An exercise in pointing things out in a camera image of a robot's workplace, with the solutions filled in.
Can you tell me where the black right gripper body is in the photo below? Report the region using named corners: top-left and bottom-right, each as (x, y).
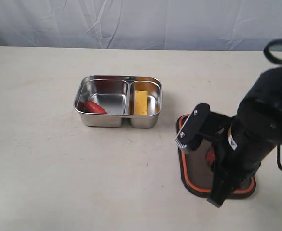
top-left (202, 67), bottom-right (282, 207)

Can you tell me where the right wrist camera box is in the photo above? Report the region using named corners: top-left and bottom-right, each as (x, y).
top-left (175, 103), bottom-right (210, 153)

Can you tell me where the red toy sausage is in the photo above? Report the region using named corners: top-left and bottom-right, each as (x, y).
top-left (77, 100), bottom-right (107, 114)

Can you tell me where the blue wrinkled backdrop cloth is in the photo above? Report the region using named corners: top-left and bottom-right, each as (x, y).
top-left (0, 0), bottom-right (282, 51)

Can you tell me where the stainless steel lunch box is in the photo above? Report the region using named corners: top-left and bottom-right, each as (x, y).
top-left (74, 75), bottom-right (162, 128)

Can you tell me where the yellow toy cheese wedge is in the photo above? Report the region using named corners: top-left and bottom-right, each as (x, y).
top-left (134, 90), bottom-right (148, 115)

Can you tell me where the dark transparent lunch box lid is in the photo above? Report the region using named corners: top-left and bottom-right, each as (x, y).
top-left (176, 114), bottom-right (256, 200)

